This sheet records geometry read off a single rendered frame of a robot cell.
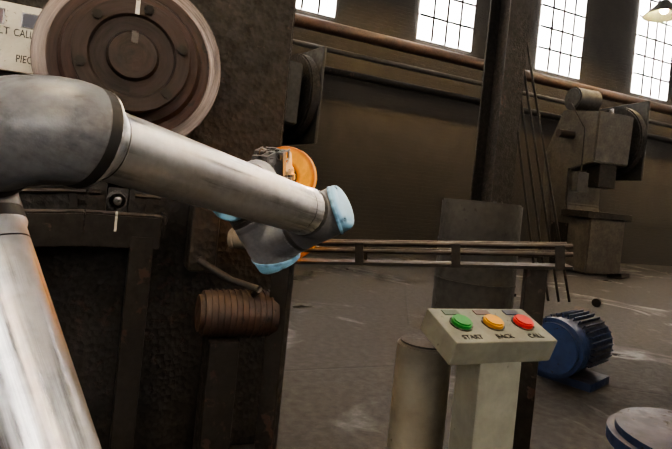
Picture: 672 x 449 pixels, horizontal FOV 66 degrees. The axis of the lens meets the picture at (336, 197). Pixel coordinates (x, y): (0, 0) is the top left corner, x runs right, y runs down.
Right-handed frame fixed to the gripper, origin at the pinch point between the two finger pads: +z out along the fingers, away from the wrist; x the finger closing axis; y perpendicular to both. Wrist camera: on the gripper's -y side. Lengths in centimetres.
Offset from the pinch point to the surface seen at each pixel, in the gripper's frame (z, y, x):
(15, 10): -1, 37, 76
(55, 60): -10, 25, 58
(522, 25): 440, 62, -99
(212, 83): 13.2, 19.6, 26.7
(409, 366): -28, -33, -37
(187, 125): 6.5, 8.3, 31.3
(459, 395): -36, -33, -47
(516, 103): 420, -13, -101
